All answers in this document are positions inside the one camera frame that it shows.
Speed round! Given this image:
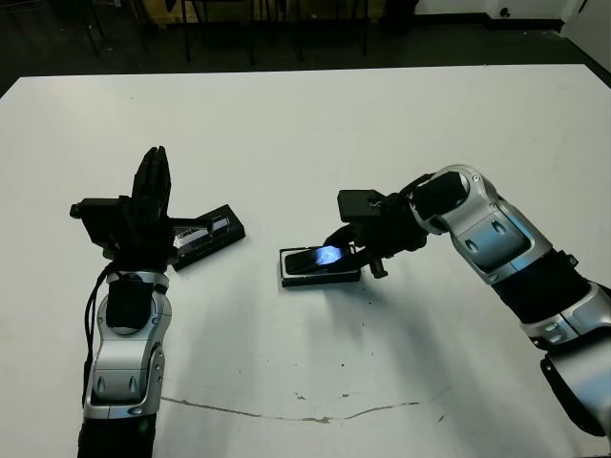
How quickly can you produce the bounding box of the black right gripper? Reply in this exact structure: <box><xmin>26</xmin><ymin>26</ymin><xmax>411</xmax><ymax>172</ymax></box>
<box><xmin>324</xmin><ymin>193</ymin><xmax>430</xmax><ymax>281</ymax></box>

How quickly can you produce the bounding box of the black waste bin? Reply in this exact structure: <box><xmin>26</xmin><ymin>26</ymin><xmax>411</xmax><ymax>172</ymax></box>
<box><xmin>383</xmin><ymin>0</ymin><xmax>422</xmax><ymax>34</ymax></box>

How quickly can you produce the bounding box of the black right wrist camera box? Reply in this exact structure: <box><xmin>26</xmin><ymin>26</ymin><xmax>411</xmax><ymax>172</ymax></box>
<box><xmin>337</xmin><ymin>189</ymin><xmax>390</xmax><ymax>224</ymax></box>

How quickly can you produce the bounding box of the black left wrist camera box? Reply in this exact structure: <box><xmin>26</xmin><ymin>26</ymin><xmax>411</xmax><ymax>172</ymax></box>
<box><xmin>70</xmin><ymin>197</ymin><xmax>126</xmax><ymax>244</ymax></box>

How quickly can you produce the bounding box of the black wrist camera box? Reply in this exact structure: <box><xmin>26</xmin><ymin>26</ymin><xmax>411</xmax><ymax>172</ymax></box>
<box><xmin>70</xmin><ymin>197</ymin><xmax>126</xmax><ymax>244</ymax></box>
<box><xmin>337</xmin><ymin>189</ymin><xmax>390</xmax><ymax>224</ymax></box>

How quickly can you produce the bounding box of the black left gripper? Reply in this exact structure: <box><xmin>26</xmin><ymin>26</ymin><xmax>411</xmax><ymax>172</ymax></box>
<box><xmin>102</xmin><ymin>146</ymin><xmax>215</xmax><ymax>276</ymax></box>

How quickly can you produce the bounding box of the black box lid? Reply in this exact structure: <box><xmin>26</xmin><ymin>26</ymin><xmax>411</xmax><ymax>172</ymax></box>
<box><xmin>170</xmin><ymin>203</ymin><xmax>248</xmax><ymax>272</ymax></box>

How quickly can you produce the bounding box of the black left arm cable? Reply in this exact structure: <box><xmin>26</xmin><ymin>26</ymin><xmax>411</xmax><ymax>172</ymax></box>
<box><xmin>81</xmin><ymin>264</ymin><xmax>118</xmax><ymax>406</ymax></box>

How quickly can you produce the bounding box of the black box base white inlay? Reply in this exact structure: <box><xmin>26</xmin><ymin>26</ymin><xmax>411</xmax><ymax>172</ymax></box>
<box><xmin>280</xmin><ymin>245</ymin><xmax>363</xmax><ymax>288</ymax></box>

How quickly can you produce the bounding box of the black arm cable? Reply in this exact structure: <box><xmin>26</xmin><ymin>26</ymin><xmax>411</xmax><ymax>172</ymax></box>
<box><xmin>81</xmin><ymin>264</ymin><xmax>118</xmax><ymax>406</ymax></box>
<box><xmin>399</xmin><ymin>172</ymin><xmax>436</xmax><ymax>198</ymax></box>

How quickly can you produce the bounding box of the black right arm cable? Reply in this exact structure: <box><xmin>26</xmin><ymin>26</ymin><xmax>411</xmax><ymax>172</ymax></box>
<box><xmin>399</xmin><ymin>172</ymin><xmax>436</xmax><ymax>198</ymax></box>

